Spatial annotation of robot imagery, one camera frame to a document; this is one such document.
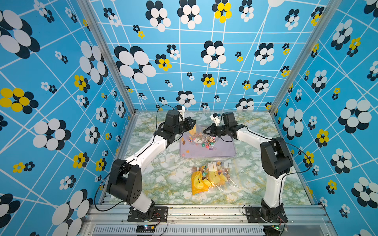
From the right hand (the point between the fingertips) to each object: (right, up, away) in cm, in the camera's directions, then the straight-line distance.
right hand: (205, 131), depth 92 cm
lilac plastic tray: (-10, -13, +7) cm, 18 cm away
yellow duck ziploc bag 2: (+9, -25, -10) cm, 28 cm away
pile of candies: (+3, -8, +7) cm, 11 cm away
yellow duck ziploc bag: (-5, -29, -12) cm, 31 cm away
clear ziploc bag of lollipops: (-5, -3, +2) cm, 6 cm away
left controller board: (-32, -48, -20) cm, 61 cm away
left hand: (-5, +7, -11) cm, 14 cm away
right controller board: (+31, -47, -22) cm, 60 cm away
